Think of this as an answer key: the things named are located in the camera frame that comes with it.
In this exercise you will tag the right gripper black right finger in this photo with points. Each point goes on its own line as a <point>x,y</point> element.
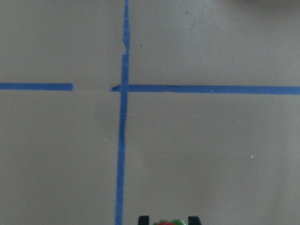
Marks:
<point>194,220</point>

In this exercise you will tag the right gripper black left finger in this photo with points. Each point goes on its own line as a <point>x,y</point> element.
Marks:
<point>143,220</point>

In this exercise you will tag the red strawberry with green leaves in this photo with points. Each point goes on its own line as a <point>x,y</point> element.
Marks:
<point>169,222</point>

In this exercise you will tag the crossing blue tape strip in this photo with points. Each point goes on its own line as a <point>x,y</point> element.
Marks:
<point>212,89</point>

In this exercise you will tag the short blue tape strip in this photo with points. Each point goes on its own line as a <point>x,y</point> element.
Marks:
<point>37,86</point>

